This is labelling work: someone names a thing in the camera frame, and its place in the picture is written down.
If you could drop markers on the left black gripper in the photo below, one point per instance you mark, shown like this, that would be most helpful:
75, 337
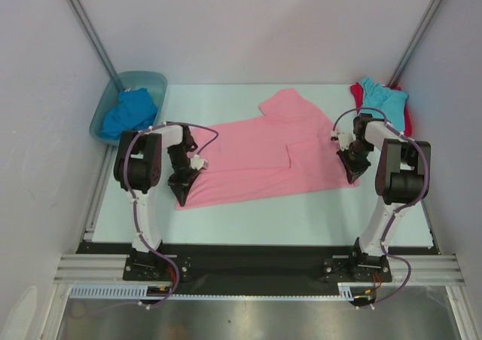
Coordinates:
181, 186

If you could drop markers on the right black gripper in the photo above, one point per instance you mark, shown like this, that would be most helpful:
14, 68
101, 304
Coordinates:
352, 160

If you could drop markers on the pink t shirt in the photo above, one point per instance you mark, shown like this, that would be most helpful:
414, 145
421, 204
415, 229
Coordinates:
287, 150

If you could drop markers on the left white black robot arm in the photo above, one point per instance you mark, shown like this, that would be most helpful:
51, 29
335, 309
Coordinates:
138, 167

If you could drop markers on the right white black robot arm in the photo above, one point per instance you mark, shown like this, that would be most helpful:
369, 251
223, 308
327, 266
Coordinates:
401, 181

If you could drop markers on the teal folded t shirt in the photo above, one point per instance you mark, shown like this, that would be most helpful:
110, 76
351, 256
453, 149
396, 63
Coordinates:
391, 102

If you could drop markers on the red folded t shirt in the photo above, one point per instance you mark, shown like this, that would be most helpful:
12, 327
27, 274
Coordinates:
357, 92

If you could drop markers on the blue crumpled t shirt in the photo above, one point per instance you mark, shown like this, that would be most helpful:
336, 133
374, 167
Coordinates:
135, 111

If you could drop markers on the teal plastic bin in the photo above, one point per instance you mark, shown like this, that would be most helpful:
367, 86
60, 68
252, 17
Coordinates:
154, 82

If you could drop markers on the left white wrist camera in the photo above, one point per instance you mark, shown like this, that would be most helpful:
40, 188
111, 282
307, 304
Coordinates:
197, 163

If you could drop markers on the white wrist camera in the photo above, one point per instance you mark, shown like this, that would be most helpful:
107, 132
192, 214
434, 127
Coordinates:
343, 139
197, 163

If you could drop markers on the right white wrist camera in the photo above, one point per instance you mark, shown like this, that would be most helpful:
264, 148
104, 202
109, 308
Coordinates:
343, 139

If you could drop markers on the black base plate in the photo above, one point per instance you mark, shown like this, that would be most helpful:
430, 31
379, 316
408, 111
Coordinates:
243, 270

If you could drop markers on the right slotted cable duct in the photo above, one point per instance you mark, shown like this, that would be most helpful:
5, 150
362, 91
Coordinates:
360, 292

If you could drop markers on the slotted cable duct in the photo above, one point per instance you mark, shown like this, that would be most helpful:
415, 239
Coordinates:
360, 292
124, 292

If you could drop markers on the front aluminium rail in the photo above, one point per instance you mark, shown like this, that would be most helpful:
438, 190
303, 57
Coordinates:
436, 270

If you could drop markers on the left slotted cable duct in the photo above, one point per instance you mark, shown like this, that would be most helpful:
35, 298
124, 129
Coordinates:
124, 292

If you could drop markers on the right aluminium corner post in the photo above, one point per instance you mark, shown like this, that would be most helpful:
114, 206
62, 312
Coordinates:
422, 28

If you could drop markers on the aluminium corner post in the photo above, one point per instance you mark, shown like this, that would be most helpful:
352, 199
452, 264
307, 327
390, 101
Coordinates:
92, 35
422, 28

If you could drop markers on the left aluminium corner post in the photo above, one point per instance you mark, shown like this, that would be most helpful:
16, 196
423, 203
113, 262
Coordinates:
92, 35

